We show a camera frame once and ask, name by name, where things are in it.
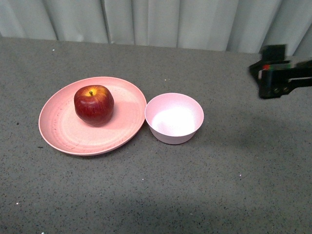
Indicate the grey-white curtain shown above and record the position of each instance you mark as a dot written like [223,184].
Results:
[221,25]

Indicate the red apple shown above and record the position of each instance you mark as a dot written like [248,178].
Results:
[94,104]

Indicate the light pink bowl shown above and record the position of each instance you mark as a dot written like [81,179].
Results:
[174,118]

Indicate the pink round plate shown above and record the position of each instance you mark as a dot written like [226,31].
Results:
[61,128]

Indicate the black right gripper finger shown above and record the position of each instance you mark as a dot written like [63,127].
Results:
[276,76]

